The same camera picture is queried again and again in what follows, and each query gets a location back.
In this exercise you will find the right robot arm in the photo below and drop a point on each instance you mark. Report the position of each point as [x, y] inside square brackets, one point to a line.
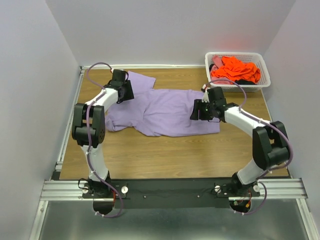
[271, 148]

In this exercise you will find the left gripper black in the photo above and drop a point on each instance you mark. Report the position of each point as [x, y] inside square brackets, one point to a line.
[128, 95]

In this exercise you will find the white plastic laundry basket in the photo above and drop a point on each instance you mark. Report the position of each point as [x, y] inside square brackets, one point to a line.
[246, 57]

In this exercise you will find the orange t shirt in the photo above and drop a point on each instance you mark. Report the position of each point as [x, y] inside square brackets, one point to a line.
[235, 69]

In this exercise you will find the pink t shirt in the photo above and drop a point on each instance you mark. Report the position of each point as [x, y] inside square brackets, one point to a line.
[216, 73]

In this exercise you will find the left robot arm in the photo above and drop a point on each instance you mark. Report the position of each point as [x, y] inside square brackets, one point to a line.
[89, 130]

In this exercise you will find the purple t shirt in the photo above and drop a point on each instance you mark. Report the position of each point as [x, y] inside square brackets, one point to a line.
[158, 112]

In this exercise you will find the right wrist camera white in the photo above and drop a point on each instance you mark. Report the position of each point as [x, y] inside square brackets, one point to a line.
[204, 89]

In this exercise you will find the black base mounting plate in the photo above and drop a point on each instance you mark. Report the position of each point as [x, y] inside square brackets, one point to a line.
[137, 202]

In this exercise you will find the aluminium frame rail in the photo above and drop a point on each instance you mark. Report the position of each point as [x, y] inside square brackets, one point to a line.
[272, 188]

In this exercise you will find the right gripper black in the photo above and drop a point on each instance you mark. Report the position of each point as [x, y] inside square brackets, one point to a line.
[198, 105]

